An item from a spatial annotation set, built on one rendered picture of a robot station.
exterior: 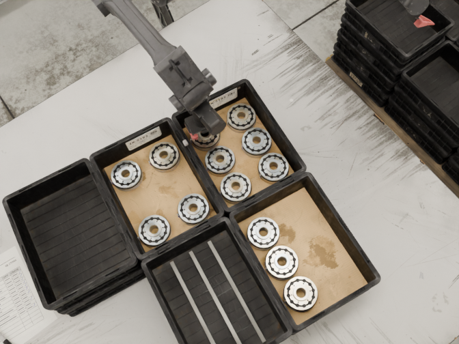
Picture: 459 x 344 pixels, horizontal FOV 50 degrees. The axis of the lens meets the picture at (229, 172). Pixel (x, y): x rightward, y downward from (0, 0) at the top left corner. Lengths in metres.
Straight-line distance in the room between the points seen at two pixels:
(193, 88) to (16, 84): 2.13
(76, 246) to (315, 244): 0.77
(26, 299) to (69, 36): 1.80
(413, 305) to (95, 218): 1.09
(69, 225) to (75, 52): 1.59
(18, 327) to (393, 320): 1.23
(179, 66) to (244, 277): 0.77
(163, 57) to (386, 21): 1.62
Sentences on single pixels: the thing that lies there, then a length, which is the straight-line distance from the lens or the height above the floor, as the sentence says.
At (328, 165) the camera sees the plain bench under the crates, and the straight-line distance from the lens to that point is 1.85.
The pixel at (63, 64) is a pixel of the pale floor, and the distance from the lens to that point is 3.09.
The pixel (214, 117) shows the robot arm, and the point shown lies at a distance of 1.48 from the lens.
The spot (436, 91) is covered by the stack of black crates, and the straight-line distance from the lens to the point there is 2.50.
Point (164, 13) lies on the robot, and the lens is 2.32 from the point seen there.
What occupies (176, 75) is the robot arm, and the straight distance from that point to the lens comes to 1.05.
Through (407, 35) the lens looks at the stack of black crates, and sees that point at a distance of 2.50.
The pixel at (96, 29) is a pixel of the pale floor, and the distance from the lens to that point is 3.17.
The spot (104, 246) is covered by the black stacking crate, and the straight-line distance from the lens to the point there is 1.66.
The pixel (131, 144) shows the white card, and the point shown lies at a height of 0.90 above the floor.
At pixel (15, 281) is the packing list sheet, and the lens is 1.88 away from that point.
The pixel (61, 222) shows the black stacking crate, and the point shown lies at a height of 0.83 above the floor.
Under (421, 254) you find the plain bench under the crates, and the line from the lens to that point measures 1.82.
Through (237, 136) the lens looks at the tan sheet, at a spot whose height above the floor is 0.83.
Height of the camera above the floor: 2.38
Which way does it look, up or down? 68 degrees down
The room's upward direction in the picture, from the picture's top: 5 degrees counter-clockwise
